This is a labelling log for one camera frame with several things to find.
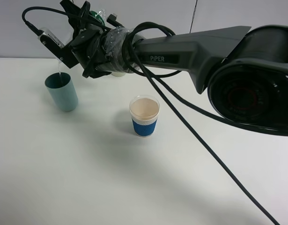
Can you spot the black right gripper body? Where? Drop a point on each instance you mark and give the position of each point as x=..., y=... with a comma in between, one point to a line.
x=87, y=49

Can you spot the teal plastic cup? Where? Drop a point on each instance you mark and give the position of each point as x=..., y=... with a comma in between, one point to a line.
x=62, y=91

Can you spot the clear bottle green label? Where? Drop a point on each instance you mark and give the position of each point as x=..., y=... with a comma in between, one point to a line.
x=100, y=15

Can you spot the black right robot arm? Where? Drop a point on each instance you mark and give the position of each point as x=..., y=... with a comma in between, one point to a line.
x=244, y=71

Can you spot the pale green plastic cup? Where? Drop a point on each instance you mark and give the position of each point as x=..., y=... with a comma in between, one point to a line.
x=118, y=74

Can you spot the blue sleeved glass cup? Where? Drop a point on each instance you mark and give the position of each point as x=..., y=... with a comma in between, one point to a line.
x=144, y=110

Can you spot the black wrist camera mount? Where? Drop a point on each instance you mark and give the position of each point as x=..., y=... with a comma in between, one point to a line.
x=61, y=52

